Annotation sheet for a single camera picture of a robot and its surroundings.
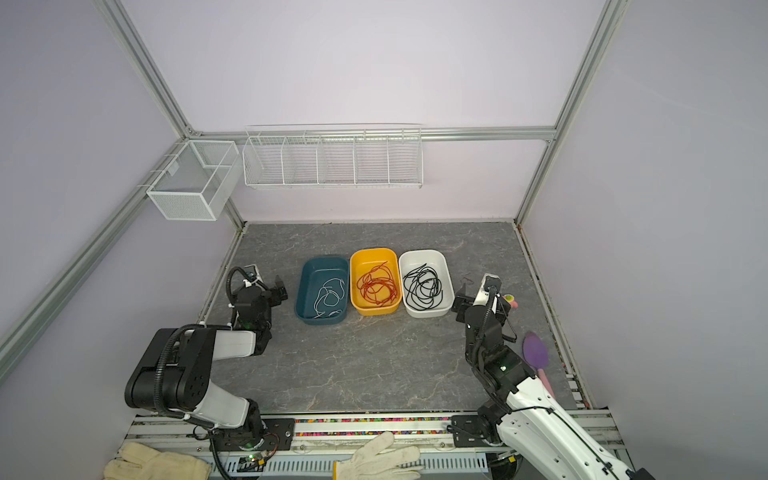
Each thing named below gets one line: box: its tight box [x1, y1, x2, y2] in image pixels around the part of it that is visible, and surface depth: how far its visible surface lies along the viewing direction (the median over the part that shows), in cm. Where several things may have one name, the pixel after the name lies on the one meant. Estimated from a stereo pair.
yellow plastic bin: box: [350, 248, 402, 317], surface depth 103 cm
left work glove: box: [103, 442, 212, 480], surface depth 71 cm
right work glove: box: [333, 432, 424, 480], surface depth 71 cm
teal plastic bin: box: [296, 256, 350, 326], surface depth 99 cm
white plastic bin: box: [398, 249, 455, 319], surface depth 103 cm
